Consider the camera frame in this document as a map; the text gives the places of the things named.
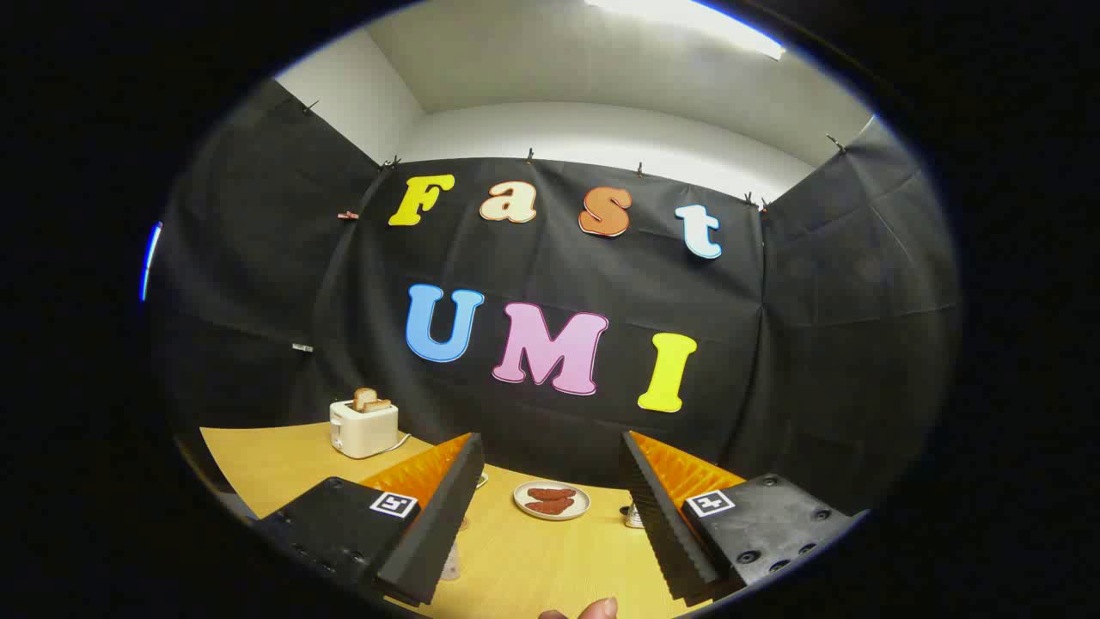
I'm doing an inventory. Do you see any white round plate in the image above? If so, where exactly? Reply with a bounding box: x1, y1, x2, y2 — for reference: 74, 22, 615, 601
513, 481, 592, 522

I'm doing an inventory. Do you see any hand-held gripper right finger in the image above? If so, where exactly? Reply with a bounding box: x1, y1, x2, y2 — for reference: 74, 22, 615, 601
620, 431, 860, 603

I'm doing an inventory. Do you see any wooden table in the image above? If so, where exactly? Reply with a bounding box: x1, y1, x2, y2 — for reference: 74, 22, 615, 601
199, 421, 714, 619

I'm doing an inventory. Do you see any cream toaster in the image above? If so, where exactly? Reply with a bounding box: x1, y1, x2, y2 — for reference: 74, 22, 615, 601
329, 400, 400, 459

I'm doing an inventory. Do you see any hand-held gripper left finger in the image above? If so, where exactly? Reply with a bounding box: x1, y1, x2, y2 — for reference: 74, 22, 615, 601
254, 432, 486, 607

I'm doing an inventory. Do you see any black backdrop cloth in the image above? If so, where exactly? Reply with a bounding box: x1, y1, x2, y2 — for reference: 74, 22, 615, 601
146, 79, 962, 517

